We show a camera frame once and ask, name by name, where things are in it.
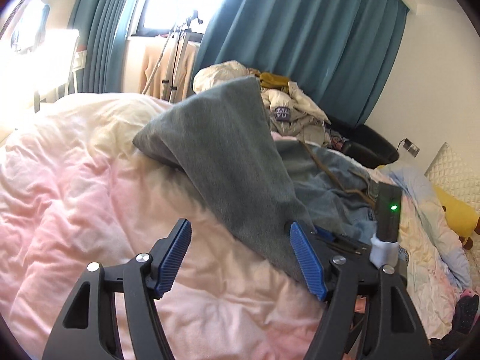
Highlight pastel pillow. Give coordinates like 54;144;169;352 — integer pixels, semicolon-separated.
377;161;472;290

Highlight cream puffer jacket pile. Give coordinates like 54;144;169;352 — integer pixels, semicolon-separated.
193;60;330;147

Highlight silver tripod stand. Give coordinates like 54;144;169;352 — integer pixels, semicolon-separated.
141;10;203;102

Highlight beige sweater on hanger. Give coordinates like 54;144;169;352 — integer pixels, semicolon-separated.
138;42;199;102

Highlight vanity mirror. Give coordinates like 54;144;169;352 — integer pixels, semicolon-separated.
10;0;50;53

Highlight black armchair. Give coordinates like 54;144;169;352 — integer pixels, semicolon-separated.
327;117;400;169

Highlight right teal curtain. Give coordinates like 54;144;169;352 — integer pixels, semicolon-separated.
195;0;408;127

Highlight wall power socket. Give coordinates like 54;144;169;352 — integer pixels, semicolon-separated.
397;138;420;158

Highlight white quilted headboard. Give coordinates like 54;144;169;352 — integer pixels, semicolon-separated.
425;142;480;213

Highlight yellow plush toy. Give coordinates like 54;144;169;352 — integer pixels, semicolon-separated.
433;185;479;250

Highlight white chair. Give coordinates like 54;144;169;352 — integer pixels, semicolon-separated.
33;28;80;113

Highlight grey denim jeans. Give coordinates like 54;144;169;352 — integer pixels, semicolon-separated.
133;76;377;281

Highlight mustard yellow garment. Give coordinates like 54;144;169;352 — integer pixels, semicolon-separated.
259;72;290;94

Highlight left teal curtain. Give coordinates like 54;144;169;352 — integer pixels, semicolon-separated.
68;0;137;94

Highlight pastel tie-dye duvet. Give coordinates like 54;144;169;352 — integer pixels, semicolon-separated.
0;91;474;360

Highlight teal curtain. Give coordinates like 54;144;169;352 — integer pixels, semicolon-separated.
68;0;137;94
195;0;408;127

